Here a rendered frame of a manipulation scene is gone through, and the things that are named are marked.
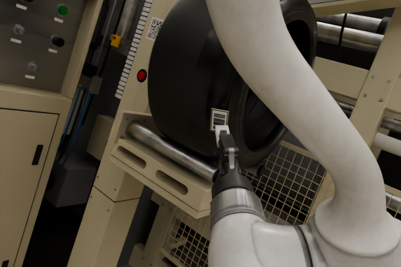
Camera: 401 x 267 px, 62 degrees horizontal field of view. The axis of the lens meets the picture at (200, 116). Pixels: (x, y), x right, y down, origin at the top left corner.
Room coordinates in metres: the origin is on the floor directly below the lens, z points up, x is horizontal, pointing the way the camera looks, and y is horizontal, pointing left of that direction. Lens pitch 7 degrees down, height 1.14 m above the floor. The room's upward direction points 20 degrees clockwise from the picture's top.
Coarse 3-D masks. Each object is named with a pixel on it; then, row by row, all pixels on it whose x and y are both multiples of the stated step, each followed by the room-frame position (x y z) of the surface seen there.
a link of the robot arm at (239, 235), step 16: (224, 224) 0.46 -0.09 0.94; (240, 224) 0.45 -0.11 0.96; (256, 224) 0.45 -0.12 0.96; (272, 224) 0.46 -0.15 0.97; (224, 240) 0.43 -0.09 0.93; (240, 240) 0.42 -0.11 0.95; (256, 240) 0.42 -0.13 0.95; (272, 240) 0.42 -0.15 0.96; (288, 240) 0.42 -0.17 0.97; (304, 240) 0.42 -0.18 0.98; (208, 256) 0.44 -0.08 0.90; (224, 256) 0.41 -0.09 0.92; (240, 256) 0.40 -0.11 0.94; (256, 256) 0.40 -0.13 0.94; (272, 256) 0.40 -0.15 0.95; (288, 256) 0.40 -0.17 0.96; (304, 256) 0.41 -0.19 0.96
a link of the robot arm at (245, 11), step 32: (224, 0) 0.29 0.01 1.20; (256, 0) 0.29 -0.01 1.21; (224, 32) 0.31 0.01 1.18; (256, 32) 0.30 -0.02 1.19; (288, 32) 0.32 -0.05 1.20; (256, 64) 0.31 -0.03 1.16; (288, 64) 0.31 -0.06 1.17; (288, 96) 0.32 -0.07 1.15; (320, 96) 0.33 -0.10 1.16; (288, 128) 0.36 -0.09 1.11; (320, 128) 0.34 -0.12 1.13; (352, 128) 0.36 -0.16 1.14; (320, 160) 0.37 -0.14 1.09; (352, 160) 0.36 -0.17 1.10; (352, 192) 0.38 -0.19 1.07; (384, 192) 0.39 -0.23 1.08; (320, 224) 0.42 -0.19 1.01; (352, 224) 0.39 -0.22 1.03; (384, 224) 0.39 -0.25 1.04; (320, 256) 0.41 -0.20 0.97; (352, 256) 0.38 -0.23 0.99; (384, 256) 0.38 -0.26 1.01
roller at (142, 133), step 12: (132, 132) 1.00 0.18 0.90; (144, 132) 0.97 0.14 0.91; (156, 144) 0.94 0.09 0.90; (168, 144) 0.92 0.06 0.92; (168, 156) 0.92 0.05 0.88; (180, 156) 0.89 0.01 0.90; (192, 156) 0.88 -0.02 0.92; (192, 168) 0.86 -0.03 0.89; (204, 168) 0.84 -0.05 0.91; (216, 168) 0.84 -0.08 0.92; (216, 180) 0.83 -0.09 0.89
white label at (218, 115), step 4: (212, 108) 0.76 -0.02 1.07; (212, 112) 0.76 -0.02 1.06; (216, 112) 0.76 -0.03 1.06; (220, 112) 0.75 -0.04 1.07; (224, 112) 0.75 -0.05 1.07; (228, 112) 0.75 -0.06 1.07; (212, 116) 0.76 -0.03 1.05; (216, 116) 0.76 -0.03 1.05; (220, 116) 0.76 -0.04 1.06; (224, 116) 0.76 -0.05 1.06; (212, 120) 0.77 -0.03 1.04; (216, 120) 0.76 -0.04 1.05; (220, 120) 0.76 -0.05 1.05; (224, 120) 0.76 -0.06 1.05; (212, 124) 0.77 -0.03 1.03; (216, 124) 0.77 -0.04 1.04; (220, 124) 0.77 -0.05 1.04; (224, 124) 0.76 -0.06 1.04; (212, 128) 0.78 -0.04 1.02
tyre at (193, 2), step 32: (192, 0) 0.85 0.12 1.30; (288, 0) 0.84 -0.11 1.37; (160, 32) 0.86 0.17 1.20; (192, 32) 0.80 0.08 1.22; (160, 64) 0.83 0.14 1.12; (192, 64) 0.78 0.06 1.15; (224, 64) 0.75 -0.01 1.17; (160, 96) 0.85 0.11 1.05; (192, 96) 0.78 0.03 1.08; (224, 96) 0.76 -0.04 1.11; (256, 96) 1.27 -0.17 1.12; (160, 128) 0.92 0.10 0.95; (192, 128) 0.81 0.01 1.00; (256, 128) 1.19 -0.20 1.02; (256, 160) 0.98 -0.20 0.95
